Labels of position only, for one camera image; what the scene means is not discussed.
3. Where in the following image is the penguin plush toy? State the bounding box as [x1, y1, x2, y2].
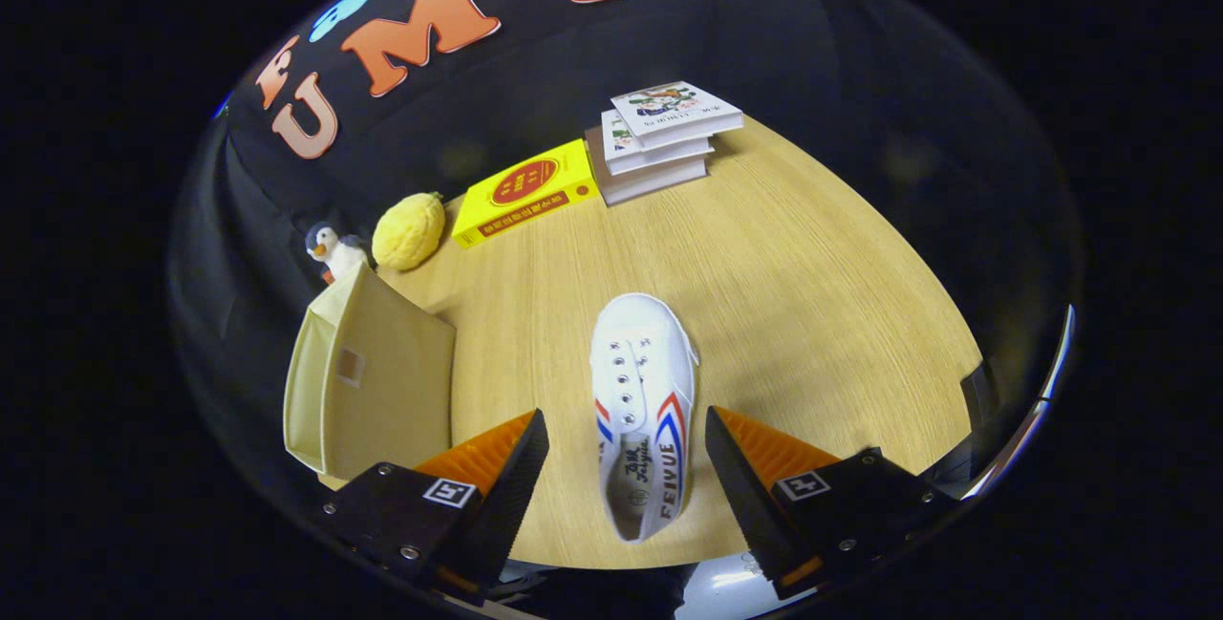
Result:
[304, 223, 369, 285]

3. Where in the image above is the white canvas shoe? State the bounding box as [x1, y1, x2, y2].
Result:
[590, 292, 699, 544]

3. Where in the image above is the white illustrated cover book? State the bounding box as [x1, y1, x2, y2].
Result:
[610, 80, 744, 151]

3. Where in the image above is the beige fabric storage box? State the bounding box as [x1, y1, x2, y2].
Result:
[283, 260, 457, 492]

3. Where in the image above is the brown cover book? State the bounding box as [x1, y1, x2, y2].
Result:
[583, 126, 710, 207]

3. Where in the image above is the yellow book with red circle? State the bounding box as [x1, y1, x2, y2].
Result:
[451, 139, 601, 250]

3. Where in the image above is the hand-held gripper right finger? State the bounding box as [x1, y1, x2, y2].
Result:
[704, 405, 956, 602]

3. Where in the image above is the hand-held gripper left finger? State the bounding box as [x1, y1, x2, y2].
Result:
[320, 408, 550, 602]

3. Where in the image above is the yellow round plush toy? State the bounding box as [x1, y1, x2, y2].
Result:
[371, 192, 447, 272]

